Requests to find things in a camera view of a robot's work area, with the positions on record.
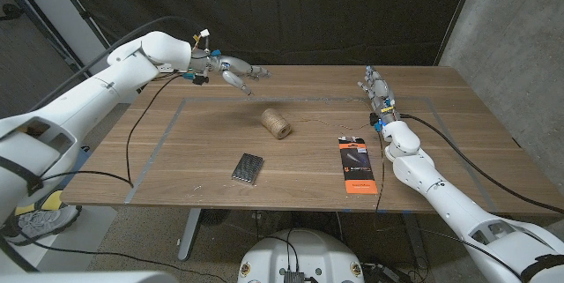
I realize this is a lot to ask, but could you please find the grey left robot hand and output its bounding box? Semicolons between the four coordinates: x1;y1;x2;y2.
189;47;272;97

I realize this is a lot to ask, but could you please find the floor power strip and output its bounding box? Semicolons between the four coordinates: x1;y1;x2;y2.
363;264;400;282

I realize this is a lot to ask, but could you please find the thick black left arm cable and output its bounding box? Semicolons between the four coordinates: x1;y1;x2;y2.
28;15;208;112

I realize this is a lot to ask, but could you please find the grey sneaker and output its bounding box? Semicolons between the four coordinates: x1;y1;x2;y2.
17;205;83;242

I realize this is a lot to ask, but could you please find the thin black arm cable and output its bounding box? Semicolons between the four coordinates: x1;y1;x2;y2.
17;73;230;283
374;129;523;279

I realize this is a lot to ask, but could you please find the orange and black flat package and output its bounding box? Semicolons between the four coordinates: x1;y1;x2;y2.
338;136;379;196

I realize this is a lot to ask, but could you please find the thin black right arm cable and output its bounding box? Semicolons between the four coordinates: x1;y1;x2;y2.
374;129;523;279

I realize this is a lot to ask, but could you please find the black metal frame bar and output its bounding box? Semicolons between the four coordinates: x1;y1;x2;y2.
0;0;111;108

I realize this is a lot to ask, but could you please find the black round floor fan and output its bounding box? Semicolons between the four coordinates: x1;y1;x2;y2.
202;208;231;227

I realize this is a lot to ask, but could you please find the jute twine strand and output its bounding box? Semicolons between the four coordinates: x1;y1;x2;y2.
289;98;379;131

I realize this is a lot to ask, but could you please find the white robot head housing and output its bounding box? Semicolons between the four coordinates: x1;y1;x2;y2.
0;271;180;283

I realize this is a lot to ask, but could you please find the black torso cable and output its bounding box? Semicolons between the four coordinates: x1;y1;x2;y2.
263;228;301;273

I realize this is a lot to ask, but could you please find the black torso connector module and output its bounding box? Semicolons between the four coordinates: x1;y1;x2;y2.
283;269;306;283

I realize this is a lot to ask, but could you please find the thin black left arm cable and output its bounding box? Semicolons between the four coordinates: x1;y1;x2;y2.
17;73;230;283

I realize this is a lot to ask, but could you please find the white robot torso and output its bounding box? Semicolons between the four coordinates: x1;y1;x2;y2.
237;228;366;283

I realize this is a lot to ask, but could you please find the black backdrop curtain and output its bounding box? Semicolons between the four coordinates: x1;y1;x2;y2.
46;0;475;90

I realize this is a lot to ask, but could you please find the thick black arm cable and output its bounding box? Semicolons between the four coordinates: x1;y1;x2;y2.
28;15;208;112
400;114;564;214

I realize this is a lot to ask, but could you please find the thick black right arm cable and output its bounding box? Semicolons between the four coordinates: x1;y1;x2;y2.
400;114;564;214

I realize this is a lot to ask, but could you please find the metal table leg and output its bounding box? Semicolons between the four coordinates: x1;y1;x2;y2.
399;212;429;271
177;207;204;261

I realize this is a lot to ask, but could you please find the black backdrop pole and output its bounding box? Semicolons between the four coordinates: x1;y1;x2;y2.
434;0;482;67
43;0;145;93

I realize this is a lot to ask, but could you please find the jute twine spool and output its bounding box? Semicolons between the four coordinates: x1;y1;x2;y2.
260;108;293;140

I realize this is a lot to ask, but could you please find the grey metallic flat block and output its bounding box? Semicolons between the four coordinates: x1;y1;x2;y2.
231;153;264;185

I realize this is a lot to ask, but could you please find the black wall fixture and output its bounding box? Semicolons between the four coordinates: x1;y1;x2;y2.
0;4;26;22

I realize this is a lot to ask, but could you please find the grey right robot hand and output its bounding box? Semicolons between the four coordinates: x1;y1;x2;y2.
357;65;400;126

